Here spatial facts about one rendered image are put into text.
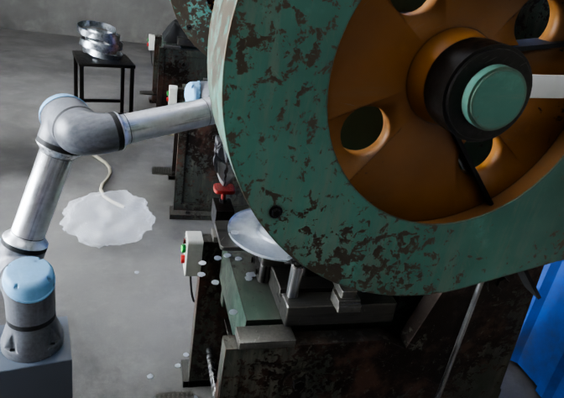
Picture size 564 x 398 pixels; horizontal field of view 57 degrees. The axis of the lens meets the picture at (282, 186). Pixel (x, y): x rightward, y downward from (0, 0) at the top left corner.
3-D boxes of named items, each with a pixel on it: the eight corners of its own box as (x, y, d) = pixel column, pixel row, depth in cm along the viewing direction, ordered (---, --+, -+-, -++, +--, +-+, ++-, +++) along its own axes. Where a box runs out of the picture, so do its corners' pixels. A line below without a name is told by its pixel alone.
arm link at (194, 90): (201, 88, 143) (235, 87, 149) (183, 77, 150) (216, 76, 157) (199, 115, 146) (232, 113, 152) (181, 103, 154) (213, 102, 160)
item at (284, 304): (284, 327, 128) (287, 307, 126) (249, 233, 167) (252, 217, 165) (392, 322, 137) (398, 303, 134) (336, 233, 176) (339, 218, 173)
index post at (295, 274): (288, 298, 129) (294, 266, 125) (284, 290, 132) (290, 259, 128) (298, 298, 130) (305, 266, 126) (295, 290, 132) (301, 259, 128)
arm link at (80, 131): (63, 128, 113) (250, 90, 139) (49, 112, 121) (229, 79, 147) (72, 175, 119) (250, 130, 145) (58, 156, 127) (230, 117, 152)
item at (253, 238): (221, 207, 152) (221, 205, 151) (314, 209, 160) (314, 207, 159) (236, 263, 126) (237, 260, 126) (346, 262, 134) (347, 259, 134)
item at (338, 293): (337, 312, 127) (346, 278, 123) (316, 273, 141) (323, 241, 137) (359, 311, 128) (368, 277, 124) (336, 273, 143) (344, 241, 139)
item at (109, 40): (79, 134, 392) (78, 27, 360) (72, 115, 428) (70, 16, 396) (133, 133, 411) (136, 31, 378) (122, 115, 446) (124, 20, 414)
